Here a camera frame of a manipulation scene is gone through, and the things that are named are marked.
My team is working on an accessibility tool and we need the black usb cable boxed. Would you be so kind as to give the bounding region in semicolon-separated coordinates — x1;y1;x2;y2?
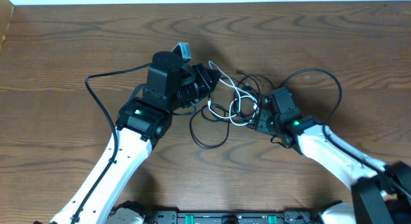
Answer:
188;69;275;150

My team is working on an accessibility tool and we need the white usb cable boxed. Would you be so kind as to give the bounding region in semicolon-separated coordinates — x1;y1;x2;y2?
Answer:
207;60;260;127

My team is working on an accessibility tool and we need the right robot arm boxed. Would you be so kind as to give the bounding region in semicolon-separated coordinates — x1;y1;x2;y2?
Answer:
255;87;410;223

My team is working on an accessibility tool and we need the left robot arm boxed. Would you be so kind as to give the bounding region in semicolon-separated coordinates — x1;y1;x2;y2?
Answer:
51;51;221;224

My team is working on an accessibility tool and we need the wooden board at left edge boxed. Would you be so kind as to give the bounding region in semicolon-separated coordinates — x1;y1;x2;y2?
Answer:
0;0;15;48

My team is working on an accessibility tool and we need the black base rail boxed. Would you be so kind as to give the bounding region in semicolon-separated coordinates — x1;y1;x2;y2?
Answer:
109;200;341;224

